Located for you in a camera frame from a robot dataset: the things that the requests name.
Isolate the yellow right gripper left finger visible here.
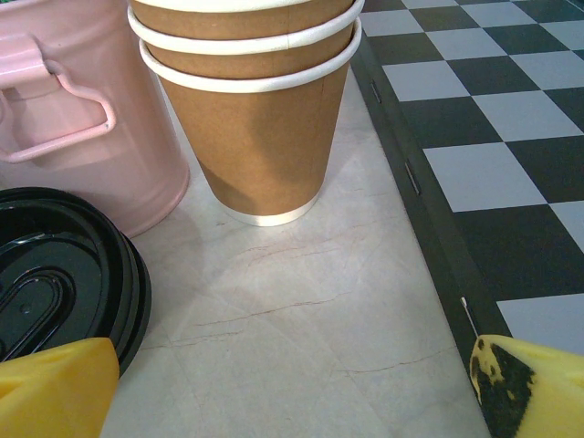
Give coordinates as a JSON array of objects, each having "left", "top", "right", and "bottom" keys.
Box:
[{"left": 0, "top": 336, "right": 121, "bottom": 438}]

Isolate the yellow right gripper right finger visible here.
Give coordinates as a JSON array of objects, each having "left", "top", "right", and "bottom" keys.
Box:
[{"left": 469, "top": 335, "right": 584, "bottom": 438}]

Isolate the pink metal bucket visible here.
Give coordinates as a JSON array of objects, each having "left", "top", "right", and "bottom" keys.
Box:
[{"left": 0, "top": 0, "right": 192, "bottom": 240}]

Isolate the black grey chessboard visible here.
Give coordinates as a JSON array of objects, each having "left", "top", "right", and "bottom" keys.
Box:
[{"left": 349, "top": 0, "right": 584, "bottom": 361}]

